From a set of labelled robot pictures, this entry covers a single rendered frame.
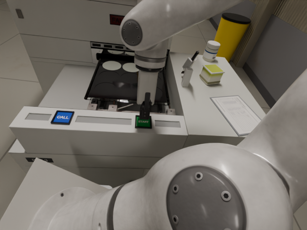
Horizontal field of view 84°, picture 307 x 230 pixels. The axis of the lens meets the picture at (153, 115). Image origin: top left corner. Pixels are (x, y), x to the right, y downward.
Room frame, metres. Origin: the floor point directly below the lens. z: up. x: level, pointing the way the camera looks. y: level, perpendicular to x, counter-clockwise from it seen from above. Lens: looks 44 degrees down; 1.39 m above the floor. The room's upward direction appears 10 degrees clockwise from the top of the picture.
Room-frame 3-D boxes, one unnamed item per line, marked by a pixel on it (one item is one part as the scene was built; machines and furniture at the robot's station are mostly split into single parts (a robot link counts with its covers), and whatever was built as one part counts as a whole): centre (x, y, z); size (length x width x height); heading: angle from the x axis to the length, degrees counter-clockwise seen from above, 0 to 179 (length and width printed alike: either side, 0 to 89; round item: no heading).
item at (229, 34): (3.28, -1.06, 0.37); 0.48 x 0.47 x 0.75; 6
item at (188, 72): (0.68, -0.11, 1.03); 0.06 x 0.04 x 0.13; 9
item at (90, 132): (0.38, 0.15, 0.89); 0.55 x 0.09 x 0.14; 99
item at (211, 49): (0.98, -0.26, 1.01); 0.07 x 0.07 x 0.10
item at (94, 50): (0.95, 0.20, 0.89); 0.44 x 0.02 x 0.10; 99
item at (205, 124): (0.71, -0.25, 0.89); 0.62 x 0.35 x 0.14; 9
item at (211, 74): (0.74, -0.23, 1.00); 0.07 x 0.07 x 0.07; 28
